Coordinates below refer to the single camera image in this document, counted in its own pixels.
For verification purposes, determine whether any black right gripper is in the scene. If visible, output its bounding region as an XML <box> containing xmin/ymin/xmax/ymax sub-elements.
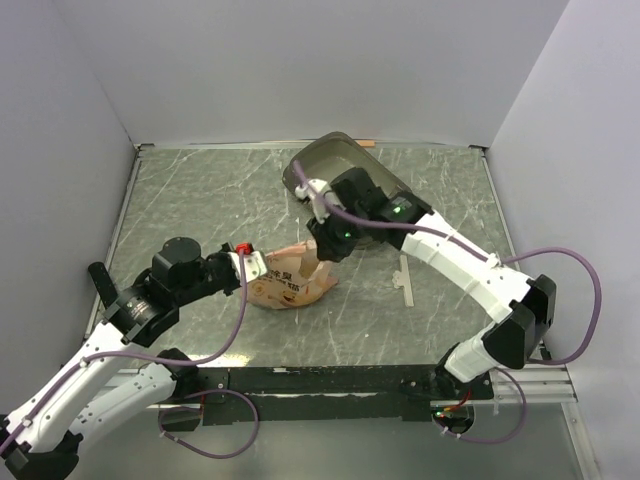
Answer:
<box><xmin>308</xmin><ymin>201</ymin><xmax>370</xmax><ymax>262</ymax></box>

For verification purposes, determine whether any orange cat litter bag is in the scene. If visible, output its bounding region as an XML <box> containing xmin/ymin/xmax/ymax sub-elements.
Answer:
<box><xmin>248</xmin><ymin>239</ymin><xmax>339</xmax><ymax>310</ymax></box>

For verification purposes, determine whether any white bag sealing clip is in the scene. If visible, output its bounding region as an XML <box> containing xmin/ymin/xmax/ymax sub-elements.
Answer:
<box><xmin>392</xmin><ymin>254</ymin><xmax>415</xmax><ymax>308</ymax></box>

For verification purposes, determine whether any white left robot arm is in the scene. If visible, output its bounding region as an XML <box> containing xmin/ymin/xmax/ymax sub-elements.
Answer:
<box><xmin>1</xmin><ymin>237</ymin><xmax>268</xmax><ymax>479</ymax></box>

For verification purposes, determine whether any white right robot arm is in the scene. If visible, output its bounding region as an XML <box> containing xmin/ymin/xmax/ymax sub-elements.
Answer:
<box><xmin>294</xmin><ymin>165</ymin><xmax>556</xmax><ymax>399</ymax></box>

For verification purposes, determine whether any grey plastic litter box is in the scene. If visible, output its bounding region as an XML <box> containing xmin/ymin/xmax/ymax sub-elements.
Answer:
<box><xmin>282</xmin><ymin>131</ymin><xmax>415</xmax><ymax>249</ymax></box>

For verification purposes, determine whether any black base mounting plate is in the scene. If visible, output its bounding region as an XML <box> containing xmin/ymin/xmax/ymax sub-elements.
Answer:
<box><xmin>137</xmin><ymin>364</ymin><xmax>494</xmax><ymax>426</ymax></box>

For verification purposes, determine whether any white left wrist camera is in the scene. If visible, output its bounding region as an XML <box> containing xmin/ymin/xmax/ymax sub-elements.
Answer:
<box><xmin>229</xmin><ymin>242</ymin><xmax>269</xmax><ymax>282</ymax></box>

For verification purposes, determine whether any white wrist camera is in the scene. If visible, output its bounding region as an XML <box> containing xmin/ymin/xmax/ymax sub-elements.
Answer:
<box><xmin>229</xmin><ymin>242</ymin><xmax>269</xmax><ymax>282</ymax></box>
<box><xmin>294</xmin><ymin>179</ymin><xmax>344</xmax><ymax>224</ymax></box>

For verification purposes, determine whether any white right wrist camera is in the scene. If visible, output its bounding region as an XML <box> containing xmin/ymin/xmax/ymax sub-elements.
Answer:
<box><xmin>294</xmin><ymin>179</ymin><xmax>344</xmax><ymax>224</ymax></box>

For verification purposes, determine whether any black perforated bracket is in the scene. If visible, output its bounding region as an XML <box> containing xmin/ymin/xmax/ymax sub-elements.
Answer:
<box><xmin>88</xmin><ymin>262</ymin><xmax>119</xmax><ymax>309</ymax></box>

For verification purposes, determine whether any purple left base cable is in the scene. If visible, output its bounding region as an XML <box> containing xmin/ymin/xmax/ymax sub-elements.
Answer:
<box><xmin>157</xmin><ymin>388</ymin><xmax>260</xmax><ymax>457</ymax></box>

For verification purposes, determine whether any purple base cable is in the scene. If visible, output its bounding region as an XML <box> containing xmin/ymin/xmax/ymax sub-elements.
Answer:
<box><xmin>157</xmin><ymin>388</ymin><xmax>260</xmax><ymax>457</ymax></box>
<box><xmin>432</xmin><ymin>367</ymin><xmax>527</xmax><ymax>445</ymax></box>

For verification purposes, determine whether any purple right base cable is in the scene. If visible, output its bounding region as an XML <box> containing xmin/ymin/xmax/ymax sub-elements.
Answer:
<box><xmin>432</xmin><ymin>367</ymin><xmax>527</xmax><ymax>445</ymax></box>

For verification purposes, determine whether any aluminium rail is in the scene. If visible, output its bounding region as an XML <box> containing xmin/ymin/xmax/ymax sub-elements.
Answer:
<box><xmin>491</xmin><ymin>365</ymin><xmax>577</xmax><ymax>404</ymax></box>

